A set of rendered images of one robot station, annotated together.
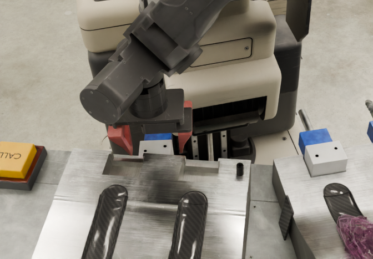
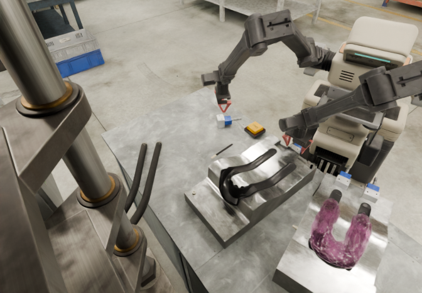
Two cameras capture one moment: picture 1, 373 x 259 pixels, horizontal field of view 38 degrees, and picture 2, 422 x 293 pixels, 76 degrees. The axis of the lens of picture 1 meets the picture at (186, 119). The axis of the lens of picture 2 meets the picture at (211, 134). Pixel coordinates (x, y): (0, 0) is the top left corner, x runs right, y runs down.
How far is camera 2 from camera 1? 0.52 m
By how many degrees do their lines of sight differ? 29
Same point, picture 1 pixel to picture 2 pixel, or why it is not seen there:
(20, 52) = (286, 96)
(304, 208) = (323, 189)
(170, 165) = (293, 154)
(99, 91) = (283, 121)
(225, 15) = (348, 123)
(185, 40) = (313, 120)
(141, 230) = (273, 163)
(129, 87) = (292, 125)
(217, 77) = (333, 141)
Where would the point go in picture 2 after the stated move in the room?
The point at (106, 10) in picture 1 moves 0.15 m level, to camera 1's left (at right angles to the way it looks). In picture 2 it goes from (315, 100) to (292, 91)
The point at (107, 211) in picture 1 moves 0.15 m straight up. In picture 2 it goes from (268, 154) to (272, 128)
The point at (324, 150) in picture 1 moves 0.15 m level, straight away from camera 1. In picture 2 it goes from (343, 179) to (368, 164)
